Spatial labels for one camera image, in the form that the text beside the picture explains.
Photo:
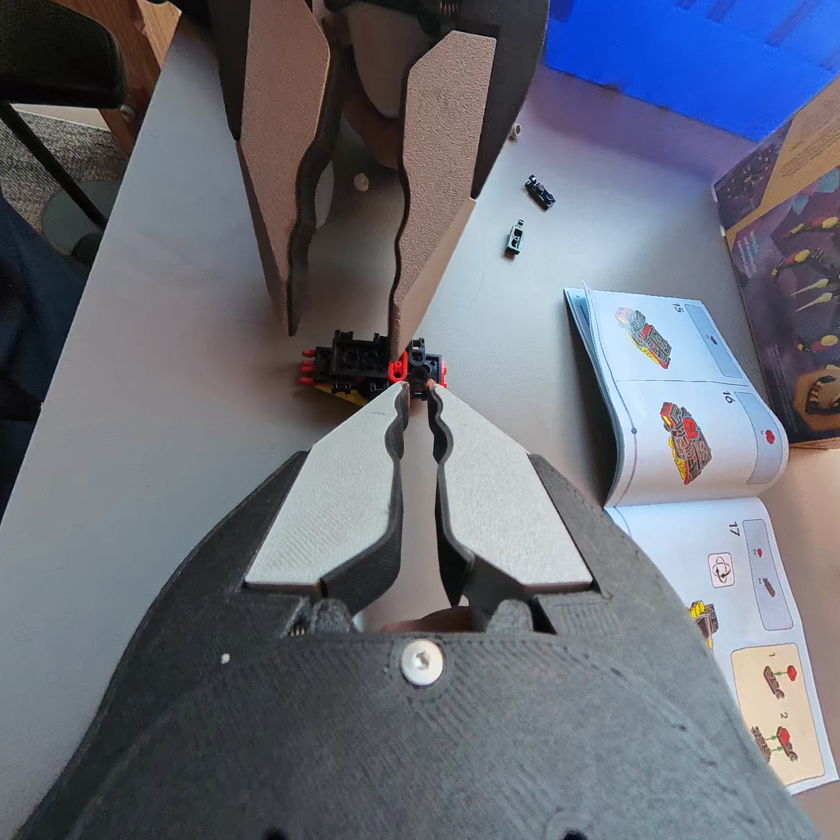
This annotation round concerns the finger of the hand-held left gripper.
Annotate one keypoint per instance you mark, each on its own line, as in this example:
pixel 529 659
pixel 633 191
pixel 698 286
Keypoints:
pixel 279 131
pixel 439 164

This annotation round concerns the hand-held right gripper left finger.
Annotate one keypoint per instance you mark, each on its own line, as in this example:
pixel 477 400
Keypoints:
pixel 328 512

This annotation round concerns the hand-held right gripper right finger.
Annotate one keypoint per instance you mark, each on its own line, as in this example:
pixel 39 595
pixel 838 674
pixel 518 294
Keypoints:
pixel 512 518

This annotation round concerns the small brown lego piece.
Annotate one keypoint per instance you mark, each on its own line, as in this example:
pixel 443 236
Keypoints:
pixel 420 391

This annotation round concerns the black red yellow lego model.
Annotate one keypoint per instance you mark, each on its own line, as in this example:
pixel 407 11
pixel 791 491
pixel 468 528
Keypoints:
pixel 354 359

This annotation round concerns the black lego plate piece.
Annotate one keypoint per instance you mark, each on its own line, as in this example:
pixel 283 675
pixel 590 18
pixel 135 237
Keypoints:
pixel 541 192

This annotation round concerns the dark grey lego clip piece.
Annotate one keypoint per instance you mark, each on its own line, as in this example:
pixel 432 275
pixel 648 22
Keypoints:
pixel 514 239

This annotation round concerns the lego instruction booklet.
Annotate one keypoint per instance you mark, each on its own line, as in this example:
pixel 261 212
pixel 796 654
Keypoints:
pixel 689 407

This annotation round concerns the purple lego set box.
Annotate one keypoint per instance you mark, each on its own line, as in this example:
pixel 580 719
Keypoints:
pixel 787 262

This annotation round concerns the person's left hand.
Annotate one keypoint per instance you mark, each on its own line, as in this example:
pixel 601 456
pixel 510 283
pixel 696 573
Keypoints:
pixel 371 141

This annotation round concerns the wooden furniture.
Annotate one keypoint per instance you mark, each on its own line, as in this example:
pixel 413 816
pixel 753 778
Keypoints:
pixel 154 33

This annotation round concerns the blue plastic bin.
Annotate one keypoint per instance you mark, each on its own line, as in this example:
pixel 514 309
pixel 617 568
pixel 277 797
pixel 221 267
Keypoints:
pixel 689 59

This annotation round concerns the black office chair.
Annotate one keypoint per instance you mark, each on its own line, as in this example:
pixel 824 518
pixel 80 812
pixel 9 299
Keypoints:
pixel 52 52

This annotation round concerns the person's dark trouser leg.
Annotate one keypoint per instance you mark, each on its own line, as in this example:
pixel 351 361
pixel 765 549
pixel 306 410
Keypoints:
pixel 33 328

